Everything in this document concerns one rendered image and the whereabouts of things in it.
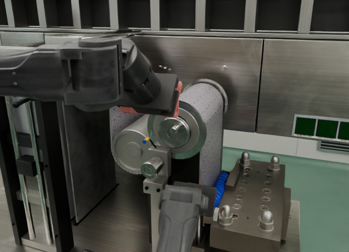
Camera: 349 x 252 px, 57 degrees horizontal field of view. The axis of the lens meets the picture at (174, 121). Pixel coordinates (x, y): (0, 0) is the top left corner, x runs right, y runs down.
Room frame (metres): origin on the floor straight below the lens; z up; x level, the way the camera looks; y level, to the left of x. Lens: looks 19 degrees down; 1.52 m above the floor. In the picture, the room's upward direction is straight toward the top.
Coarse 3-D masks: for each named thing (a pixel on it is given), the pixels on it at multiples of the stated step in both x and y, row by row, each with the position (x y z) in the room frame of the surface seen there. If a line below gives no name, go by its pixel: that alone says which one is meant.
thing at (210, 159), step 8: (216, 136) 0.84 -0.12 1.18; (208, 144) 0.75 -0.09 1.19; (216, 144) 0.84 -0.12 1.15; (208, 152) 0.75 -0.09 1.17; (216, 152) 0.85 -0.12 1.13; (200, 160) 0.69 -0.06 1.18; (208, 160) 0.76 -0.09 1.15; (216, 160) 0.85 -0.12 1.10; (200, 168) 0.69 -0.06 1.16; (208, 168) 0.76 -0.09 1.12; (216, 168) 0.86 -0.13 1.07; (200, 176) 0.69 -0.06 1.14; (208, 176) 0.76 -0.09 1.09; (216, 176) 0.86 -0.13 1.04; (208, 184) 0.77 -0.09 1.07; (200, 216) 0.70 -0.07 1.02
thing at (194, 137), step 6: (180, 108) 0.70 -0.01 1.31; (180, 114) 0.70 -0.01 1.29; (186, 114) 0.69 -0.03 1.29; (156, 120) 0.72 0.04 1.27; (162, 120) 0.71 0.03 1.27; (186, 120) 0.69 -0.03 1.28; (192, 120) 0.69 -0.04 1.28; (156, 126) 0.72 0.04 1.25; (192, 126) 0.69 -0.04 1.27; (156, 132) 0.72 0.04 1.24; (192, 132) 0.69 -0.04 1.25; (198, 132) 0.68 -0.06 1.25; (156, 138) 0.72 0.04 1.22; (192, 138) 0.69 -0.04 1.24; (162, 144) 0.71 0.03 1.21; (186, 144) 0.69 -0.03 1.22; (192, 144) 0.69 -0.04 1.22; (174, 150) 0.70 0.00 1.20; (180, 150) 0.70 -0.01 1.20; (186, 150) 0.69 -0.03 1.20
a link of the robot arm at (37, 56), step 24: (48, 48) 0.37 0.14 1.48; (72, 48) 0.37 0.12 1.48; (96, 48) 0.37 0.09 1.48; (0, 72) 0.35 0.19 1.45; (24, 72) 0.36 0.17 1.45; (48, 72) 0.36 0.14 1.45; (72, 72) 0.38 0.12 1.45; (96, 72) 0.37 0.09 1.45; (24, 96) 0.36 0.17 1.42; (48, 96) 0.36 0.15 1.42; (72, 96) 0.37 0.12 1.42; (96, 96) 0.37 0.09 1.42
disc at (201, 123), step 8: (184, 104) 0.70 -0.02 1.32; (192, 112) 0.69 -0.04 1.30; (152, 120) 0.72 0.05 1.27; (200, 120) 0.68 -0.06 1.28; (152, 128) 0.72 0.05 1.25; (200, 128) 0.68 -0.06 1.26; (152, 136) 0.72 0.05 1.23; (200, 136) 0.68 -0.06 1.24; (200, 144) 0.68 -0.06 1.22; (184, 152) 0.70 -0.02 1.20; (192, 152) 0.69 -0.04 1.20
